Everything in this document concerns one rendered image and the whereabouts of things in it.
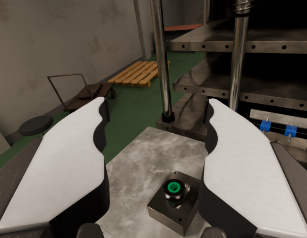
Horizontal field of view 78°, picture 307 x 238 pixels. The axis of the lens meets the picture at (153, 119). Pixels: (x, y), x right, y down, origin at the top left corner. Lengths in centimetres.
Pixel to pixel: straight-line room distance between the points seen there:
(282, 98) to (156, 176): 69
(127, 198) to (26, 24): 309
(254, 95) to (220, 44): 30
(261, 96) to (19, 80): 312
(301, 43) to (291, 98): 24
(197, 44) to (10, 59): 279
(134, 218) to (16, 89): 290
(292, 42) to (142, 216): 91
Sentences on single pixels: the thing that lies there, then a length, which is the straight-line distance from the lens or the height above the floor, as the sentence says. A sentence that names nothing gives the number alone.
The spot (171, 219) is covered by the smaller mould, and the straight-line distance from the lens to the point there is 74.
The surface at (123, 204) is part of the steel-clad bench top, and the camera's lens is 89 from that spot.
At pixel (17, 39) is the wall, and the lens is 347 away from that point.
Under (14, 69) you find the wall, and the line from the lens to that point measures 342.
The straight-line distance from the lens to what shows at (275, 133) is 116.
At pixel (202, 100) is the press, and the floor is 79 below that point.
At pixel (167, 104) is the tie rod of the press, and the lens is 124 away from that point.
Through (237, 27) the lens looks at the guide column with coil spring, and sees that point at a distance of 96.
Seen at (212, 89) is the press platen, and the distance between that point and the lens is 112.
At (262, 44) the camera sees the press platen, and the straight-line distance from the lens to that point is 100.
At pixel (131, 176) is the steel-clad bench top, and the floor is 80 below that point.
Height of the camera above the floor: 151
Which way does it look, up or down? 32 degrees down
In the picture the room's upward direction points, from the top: 9 degrees counter-clockwise
